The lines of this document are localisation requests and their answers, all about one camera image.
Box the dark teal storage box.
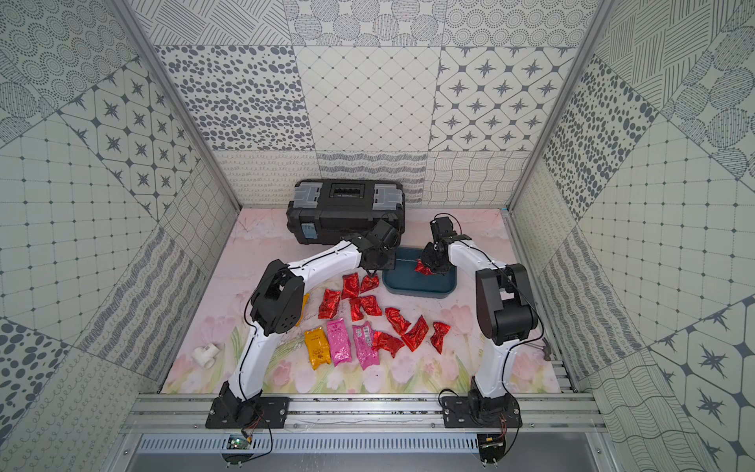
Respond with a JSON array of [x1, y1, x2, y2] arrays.
[[381, 247, 457, 299]]

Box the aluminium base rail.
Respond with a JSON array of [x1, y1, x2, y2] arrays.
[[120, 393, 608, 455]]

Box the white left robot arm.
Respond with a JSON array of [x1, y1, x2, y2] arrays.
[[204, 219, 404, 434]]

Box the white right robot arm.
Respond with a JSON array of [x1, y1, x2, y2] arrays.
[[420, 214, 540, 429]]

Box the pink tea bag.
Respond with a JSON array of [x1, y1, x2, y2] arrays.
[[326, 319, 353, 366], [352, 322, 379, 370]]

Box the red tea bag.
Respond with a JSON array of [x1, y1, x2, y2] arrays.
[[372, 332, 405, 358], [385, 307, 411, 336], [401, 316, 429, 352], [349, 297, 365, 322], [431, 322, 451, 355], [360, 273, 379, 294], [318, 289, 341, 320], [415, 259, 435, 275], [360, 295, 383, 317], [341, 273, 360, 300]]

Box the black plastic toolbox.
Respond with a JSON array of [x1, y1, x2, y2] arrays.
[[286, 179, 405, 245]]

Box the white plastic pipe fitting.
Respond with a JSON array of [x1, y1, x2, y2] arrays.
[[192, 343, 220, 370]]

